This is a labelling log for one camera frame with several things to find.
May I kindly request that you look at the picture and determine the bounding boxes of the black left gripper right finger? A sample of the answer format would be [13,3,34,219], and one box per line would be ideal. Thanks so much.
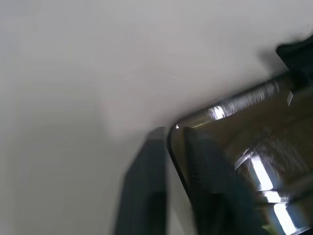
[183,127,269,235]

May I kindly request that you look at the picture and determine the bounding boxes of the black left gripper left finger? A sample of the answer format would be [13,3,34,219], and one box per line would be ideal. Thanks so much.
[112,126,168,235]

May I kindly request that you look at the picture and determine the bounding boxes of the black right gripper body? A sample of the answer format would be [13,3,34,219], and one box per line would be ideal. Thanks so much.
[275,34,313,85]

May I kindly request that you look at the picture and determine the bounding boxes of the shiny metal tray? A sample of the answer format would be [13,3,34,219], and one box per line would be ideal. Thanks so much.
[166,70,313,235]

